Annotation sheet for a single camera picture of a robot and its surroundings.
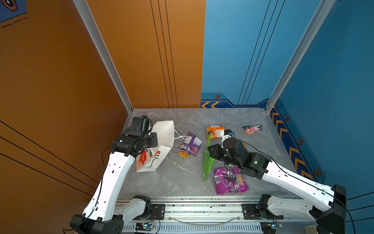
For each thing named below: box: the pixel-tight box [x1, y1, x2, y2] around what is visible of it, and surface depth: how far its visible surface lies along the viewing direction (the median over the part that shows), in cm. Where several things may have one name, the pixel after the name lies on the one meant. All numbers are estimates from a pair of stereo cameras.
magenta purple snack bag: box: [214, 166, 250, 195], surface depth 79 cm
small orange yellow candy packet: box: [177, 149, 192, 158], surface depth 93 cm
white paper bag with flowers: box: [136, 120, 189, 173], surface depth 82 cm
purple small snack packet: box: [178, 131, 203, 156], surface depth 98 cm
